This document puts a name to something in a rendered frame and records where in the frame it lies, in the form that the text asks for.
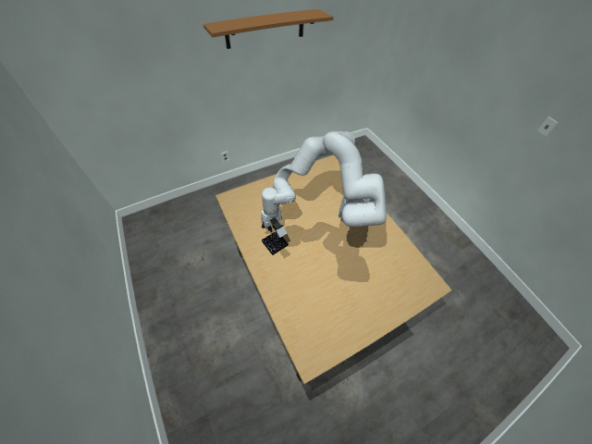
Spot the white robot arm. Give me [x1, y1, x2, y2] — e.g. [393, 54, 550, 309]
[262, 131, 387, 227]

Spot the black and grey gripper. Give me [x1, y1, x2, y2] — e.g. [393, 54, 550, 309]
[261, 208, 281, 231]

